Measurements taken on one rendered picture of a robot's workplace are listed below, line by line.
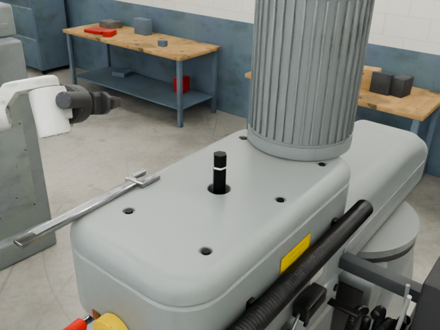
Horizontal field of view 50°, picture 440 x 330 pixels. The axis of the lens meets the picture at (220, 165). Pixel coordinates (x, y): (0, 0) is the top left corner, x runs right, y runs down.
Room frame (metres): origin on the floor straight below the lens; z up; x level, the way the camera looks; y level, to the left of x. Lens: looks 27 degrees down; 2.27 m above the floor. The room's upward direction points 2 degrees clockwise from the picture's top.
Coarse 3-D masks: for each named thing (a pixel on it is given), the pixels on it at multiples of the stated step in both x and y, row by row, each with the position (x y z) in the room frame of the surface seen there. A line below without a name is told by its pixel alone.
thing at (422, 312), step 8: (432, 272) 0.65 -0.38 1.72; (432, 280) 0.63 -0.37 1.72; (424, 288) 0.62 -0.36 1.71; (432, 288) 0.62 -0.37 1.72; (424, 296) 0.62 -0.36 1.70; (432, 296) 0.61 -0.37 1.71; (424, 304) 0.62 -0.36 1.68; (432, 304) 0.61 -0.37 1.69; (416, 312) 0.62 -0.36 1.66; (424, 312) 0.62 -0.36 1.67; (432, 312) 0.61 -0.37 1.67; (416, 320) 0.62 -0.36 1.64; (424, 320) 0.61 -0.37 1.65; (432, 320) 0.61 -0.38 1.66; (416, 328) 0.62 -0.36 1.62; (424, 328) 0.61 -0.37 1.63; (432, 328) 0.60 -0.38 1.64
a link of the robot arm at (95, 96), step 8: (80, 88) 1.01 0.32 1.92; (96, 96) 1.05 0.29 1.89; (104, 96) 1.07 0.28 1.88; (96, 104) 1.04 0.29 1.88; (104, 104) 1.07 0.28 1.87; (112, 104) 1.08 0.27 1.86; (88, 112) 1.00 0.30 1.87; (96, 112) 1.04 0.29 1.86; (104, 112) 1.06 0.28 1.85; (80, 120) 0.98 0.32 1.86
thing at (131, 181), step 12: (132, 180) 0.65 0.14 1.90; (144, 180) 0.65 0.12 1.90; (156, 180) 0.66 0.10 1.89; (108, 192) 0.61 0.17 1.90; (120, 192) 0.61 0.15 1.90; (84, 204) 0.57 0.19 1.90; (96, 204) 0.58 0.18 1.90; (60, 216) 0.54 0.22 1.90; (72, 216) 0.54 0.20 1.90; (36, 228) 0.51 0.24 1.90; (48, 228) 0.51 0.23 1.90; (60, 228) 0.52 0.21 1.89; (24, 240) 0.49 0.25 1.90; (36, 240) 0.49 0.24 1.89
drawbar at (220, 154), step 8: (216, 152) 0.65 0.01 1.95; (224, 152) 0.65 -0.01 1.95; (216, 160) 0.63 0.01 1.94; (224, 160) 0.64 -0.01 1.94; (216, 176) 0.63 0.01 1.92; (224, 176) 0.64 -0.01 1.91; (216, 184) 0.63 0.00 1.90; (224, 184) 0.64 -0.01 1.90; (216, 192) 0.63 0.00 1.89; (224, 192) 0.64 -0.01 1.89
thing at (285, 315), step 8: (320, 272) 0.70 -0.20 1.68; (312, 280) 0.68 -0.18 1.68; (320, 280) 0.71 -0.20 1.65; (304, 288) 0.65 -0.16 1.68; (296, 296) 0.63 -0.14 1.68; (288, 304) 0.61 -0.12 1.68; (280, 312) 0.59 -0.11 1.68; (288, 312) 0.61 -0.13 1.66; (280, 320) 0.59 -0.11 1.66; (272, 328) 0.57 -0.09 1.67
